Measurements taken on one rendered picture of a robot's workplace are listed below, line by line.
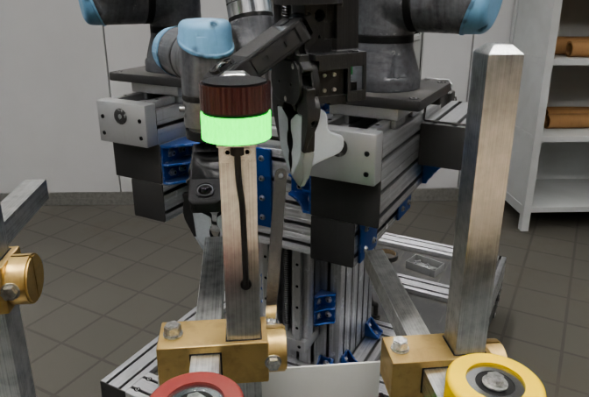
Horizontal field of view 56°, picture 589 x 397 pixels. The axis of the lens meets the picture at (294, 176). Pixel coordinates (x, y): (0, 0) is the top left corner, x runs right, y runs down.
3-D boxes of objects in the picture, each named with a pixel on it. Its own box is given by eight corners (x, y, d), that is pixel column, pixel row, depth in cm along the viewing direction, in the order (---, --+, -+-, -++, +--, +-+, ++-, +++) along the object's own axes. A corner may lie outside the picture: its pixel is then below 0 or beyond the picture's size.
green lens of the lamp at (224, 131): (203, 128, 50) (202, 104, 50) (269, 127, 51) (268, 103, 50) (199, 146, 45) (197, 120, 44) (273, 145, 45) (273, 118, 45)
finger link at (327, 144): (349, 186, 63) (350, 106, 60) (302, 195, 61) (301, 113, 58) (335, 178, 66) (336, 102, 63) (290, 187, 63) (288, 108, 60)
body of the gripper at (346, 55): (367, 106, 60) (369, -11, 56) (296, 116, 57) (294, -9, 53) (332, 95, 67) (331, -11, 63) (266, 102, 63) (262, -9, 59)
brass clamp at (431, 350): (378, 368, 67) (379, 333, 65) (485, 361, 68) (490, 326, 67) (391, 405, 61) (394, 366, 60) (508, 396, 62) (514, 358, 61)
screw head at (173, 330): (164, 329, 60) (163, 319, 59) (183, 328, 60) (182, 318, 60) (161, 340, 58) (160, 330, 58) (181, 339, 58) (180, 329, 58)
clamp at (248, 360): (165, 359, 63) (161, 321, 61) (283, 351, 64) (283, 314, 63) (159, 393, 58) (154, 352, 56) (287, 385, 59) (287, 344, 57)
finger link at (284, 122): (336, 178, 66) (336, 101, 63) (291, 187, 63) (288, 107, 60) (323, 171, 68) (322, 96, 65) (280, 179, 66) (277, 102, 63)
